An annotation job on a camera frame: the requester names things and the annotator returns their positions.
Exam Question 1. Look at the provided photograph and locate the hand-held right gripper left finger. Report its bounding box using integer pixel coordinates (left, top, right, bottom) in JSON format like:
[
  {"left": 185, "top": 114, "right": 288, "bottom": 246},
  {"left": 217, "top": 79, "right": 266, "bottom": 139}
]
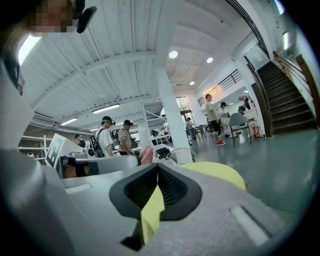
[{"left": 61, "top": 163, "right": 161, "bottom": 256}]

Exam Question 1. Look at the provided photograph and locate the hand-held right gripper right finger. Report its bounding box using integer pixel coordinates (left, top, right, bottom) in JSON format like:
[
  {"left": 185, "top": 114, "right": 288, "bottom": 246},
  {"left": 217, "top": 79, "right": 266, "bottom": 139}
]
[{"left": 144, "top": 163, "right": 296, "bottom": 256}]

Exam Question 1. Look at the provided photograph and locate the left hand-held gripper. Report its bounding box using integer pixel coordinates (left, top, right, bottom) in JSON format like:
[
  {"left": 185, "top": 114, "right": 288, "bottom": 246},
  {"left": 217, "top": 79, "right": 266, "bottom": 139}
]
[{"left": 44, "top": 133, "right": 142, "bottom": 180}]

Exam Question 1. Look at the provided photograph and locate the black bag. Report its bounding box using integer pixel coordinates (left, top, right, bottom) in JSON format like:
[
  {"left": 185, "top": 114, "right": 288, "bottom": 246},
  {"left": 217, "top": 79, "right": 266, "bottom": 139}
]
[{"left": 156, "top": 147, "right": 175, "bottom": 160}]

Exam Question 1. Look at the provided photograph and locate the long tube ceiling light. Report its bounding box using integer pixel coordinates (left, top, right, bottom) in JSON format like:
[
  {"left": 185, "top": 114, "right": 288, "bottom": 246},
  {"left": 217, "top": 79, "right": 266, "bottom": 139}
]
[
  {"left": 59, "top": 117, "right": 79, "bottom": 127},
  {"left": 91, "top": 103, "right": 121, "bottom": 115}
]

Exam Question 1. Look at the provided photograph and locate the white square column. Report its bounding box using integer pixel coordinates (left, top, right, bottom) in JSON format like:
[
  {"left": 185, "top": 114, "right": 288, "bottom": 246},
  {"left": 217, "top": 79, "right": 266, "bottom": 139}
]
[{"left": 155, "top": 47, "right": 191, "bottom": 151}]

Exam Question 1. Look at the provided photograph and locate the dark chair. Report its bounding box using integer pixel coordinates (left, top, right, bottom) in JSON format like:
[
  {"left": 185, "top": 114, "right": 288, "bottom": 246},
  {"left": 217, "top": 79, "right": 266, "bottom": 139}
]
[{"left": 194, "top": 124, "right": 208, "bottom": 140}]

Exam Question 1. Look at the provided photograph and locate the red fire extinguisher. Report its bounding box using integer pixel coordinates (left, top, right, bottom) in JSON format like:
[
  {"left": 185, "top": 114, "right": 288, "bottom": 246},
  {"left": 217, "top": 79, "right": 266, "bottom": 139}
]
[{"left": 251, "top": 122, "right": 261, "bottom": 140}]

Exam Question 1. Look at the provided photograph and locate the grey chair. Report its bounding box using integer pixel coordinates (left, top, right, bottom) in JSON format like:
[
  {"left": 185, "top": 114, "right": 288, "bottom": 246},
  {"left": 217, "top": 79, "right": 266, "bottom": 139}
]
[{"left": 227, "top": 112, "right": 253, "bottom": 148}]

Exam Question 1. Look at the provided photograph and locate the dark wooden staircase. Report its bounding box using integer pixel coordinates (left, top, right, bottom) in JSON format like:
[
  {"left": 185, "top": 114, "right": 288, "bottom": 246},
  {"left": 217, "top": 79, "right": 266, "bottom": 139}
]
[{"left": 246, "top": 49, "right": 320, "bottom": 139}]

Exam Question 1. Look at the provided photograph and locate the black metal railing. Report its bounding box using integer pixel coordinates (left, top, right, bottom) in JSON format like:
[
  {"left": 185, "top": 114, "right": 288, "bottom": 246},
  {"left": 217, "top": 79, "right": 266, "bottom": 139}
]
[{"left": 196, "top": 68, "right": 244, "bottom": 107}]

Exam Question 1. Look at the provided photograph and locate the person's head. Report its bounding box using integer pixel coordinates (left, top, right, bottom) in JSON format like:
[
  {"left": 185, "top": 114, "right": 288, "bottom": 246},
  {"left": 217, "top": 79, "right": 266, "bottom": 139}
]
[{"left": 27, "top": 0, "right": 78, "bottom": 38}]

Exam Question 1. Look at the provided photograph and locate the wire mesh chair white seat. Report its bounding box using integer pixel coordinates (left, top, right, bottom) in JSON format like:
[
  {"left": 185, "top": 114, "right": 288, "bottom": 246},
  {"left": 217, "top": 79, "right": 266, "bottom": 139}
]
[{"left": 166, "top": 147, "right": 198, "bottom": 166}]

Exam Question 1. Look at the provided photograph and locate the white wall shelf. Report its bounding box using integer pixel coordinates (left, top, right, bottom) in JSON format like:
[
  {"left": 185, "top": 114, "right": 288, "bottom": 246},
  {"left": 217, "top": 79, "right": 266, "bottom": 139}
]
[{"left": 18, "top": 134, "right": 54, "bottom": 161}]

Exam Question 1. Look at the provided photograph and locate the black head-mounted camera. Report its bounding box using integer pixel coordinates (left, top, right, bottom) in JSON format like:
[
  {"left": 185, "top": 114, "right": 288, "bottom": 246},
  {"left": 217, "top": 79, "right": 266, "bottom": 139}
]
[{"left": 74, "top": 0, "right": 98, "bottom": 35}]

